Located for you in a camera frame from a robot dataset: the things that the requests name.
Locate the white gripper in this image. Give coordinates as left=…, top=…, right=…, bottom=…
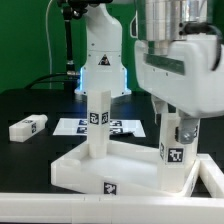
left=135, top=34, right=224, bottom=144

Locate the white desk top tray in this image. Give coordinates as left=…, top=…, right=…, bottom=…
left=51, top=141, right=200, bottom=197

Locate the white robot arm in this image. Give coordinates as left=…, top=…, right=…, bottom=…
left=81, top=0, right=224, bottom=144

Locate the white right fence bar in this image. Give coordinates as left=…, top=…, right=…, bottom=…
left=198, top=154, right=224, bottom=198

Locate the white fence bar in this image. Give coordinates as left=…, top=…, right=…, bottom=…
left=198, top=154, right=224, bottom=198
left=0, top=193, right=224, bottom=224

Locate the white sheet with markers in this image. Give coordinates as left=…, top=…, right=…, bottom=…
left=53, top=118, right=145, bottom=137

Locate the white front fence bar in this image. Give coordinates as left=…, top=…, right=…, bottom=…
left=0, top=193, right=224, bottom=224

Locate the black camera cable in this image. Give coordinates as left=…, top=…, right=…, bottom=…
left=179, top=21, right=224, bottom=72

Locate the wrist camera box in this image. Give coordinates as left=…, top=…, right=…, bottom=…
left=130, top=12, right=138, bottom=38

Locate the black camera stand pole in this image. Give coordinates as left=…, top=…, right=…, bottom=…
left=57, top=0, right=88, bottom=76

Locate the black cable on table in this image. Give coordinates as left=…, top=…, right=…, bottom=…
left=23, top=73, right=81, bottom=90

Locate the white cable behind pole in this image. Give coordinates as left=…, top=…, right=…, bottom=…
left=45, top=0, right=54, bottom=90

